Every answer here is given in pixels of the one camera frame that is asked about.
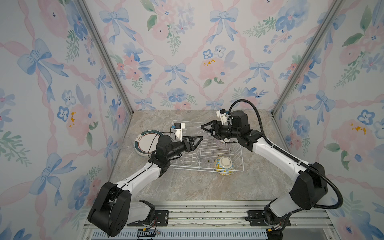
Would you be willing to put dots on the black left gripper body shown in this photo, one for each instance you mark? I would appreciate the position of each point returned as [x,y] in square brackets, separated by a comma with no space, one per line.
[181,147]

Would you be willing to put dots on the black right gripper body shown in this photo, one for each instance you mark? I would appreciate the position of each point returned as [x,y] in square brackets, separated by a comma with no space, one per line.
[228,133]

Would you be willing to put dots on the clear faceted glass back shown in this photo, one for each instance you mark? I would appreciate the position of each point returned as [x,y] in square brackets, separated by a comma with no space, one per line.
[200,132]

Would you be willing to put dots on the clear faceted glass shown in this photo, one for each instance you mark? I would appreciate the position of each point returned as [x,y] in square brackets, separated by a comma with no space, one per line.
[200,132]
[208,162]

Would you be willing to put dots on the white plate dark underside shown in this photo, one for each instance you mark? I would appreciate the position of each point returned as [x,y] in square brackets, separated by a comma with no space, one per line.
[145,143]

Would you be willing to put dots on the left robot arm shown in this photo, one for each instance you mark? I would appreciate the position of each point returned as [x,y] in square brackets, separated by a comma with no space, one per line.
[113,208]

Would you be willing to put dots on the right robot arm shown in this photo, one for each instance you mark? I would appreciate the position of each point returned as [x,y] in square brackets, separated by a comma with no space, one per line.
[308,186]

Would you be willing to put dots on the clear faceted glass front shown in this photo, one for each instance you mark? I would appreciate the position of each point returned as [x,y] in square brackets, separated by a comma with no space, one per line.
[208,162]

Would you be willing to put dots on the purple striped bowl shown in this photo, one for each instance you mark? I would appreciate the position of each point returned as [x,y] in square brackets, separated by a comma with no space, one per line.
[222,145]

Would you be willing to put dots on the blue yellow patterned bowl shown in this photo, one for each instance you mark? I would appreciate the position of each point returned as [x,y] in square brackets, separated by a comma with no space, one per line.
[224,166]

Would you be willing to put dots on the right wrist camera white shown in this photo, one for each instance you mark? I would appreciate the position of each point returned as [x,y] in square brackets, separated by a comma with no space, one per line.
[223,116]

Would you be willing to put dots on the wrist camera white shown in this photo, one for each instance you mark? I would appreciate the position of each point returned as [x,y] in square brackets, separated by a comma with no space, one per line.
[178,127]
[223,116]

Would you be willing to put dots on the white wire dish rack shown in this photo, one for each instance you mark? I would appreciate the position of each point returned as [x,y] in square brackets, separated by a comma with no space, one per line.
[193,160]

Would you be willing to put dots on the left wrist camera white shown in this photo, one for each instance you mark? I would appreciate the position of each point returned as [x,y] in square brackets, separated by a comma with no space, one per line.
[178,127]

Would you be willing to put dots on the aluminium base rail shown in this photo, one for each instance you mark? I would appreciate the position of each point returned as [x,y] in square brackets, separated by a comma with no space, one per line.
[226,220]

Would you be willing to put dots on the right aluminium corner post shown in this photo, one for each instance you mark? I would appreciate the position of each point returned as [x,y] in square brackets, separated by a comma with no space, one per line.
[329,17]

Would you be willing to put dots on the aluminium corner post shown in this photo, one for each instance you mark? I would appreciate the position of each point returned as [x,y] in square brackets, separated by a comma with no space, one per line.
[329,17]
[95,34]

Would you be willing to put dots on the left aluminium corner post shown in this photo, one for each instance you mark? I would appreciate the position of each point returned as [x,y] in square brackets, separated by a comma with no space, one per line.
[95,34]

